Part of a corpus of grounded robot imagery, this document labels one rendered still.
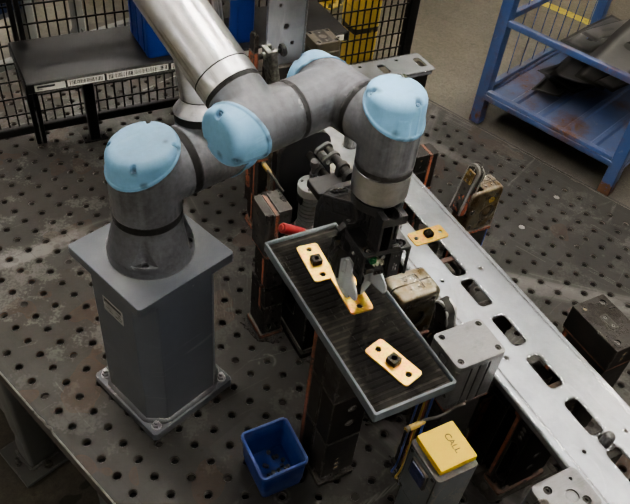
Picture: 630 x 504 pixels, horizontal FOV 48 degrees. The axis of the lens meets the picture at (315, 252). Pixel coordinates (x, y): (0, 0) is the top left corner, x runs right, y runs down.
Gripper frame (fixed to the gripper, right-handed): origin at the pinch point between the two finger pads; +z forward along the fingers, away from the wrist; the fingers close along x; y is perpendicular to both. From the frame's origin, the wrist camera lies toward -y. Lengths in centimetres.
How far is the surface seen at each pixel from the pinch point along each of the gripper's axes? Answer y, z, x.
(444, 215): -30, 21, 39
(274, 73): -69, 5, 13
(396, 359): 11.9, 4.5, 2.3
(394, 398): 17.5, 5.2, -0.7
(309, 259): -11.4, 4.9, -2.0
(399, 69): -88, 21, 58
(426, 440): 24.9, 5.2, 0.3
